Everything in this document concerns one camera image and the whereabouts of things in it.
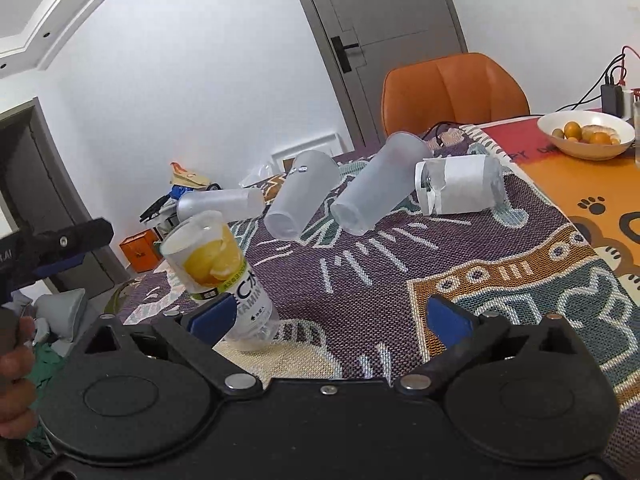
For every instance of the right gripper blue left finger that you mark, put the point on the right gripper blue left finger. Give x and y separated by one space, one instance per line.
193 337

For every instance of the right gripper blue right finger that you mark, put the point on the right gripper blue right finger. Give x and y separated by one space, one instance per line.
468 339

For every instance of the vitamin C label plastic cup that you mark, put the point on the vitamin C label plastic cup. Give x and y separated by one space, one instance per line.
208 261

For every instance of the frosted cup far left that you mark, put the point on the frosted cup far left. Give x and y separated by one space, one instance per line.
236 204

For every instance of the clear cup with white label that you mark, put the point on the clear cup with white label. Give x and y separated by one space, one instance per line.
459 184

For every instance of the frosted cup centre right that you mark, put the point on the frosted cup centre right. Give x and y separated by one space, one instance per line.
381 185

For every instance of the frosted cup with stickers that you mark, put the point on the frosted cup with stickers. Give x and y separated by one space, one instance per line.
312 176

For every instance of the person's left hand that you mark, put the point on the person's left hand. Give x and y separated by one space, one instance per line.
17 416

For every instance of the orange box on floor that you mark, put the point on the orange box on floor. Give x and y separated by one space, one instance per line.
140 251

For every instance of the patterned woven table cloth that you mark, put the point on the patterned woven table cloth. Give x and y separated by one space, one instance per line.
354 306

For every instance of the orange cartoon table mat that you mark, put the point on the orange cartoon table mat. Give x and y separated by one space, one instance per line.
601 198

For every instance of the white fruit bowl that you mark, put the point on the white fruit bowl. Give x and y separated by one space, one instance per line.
587 135

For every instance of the orange chair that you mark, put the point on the orange chair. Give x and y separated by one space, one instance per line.
467 88

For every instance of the black charger block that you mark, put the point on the black charger block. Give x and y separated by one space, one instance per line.
612 100

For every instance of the drinking glass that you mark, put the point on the drinking glass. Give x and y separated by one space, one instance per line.
636 112

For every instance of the grey door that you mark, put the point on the grey door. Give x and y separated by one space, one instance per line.
391 33

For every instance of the black door handle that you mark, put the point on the black door handle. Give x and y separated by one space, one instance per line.
341 53

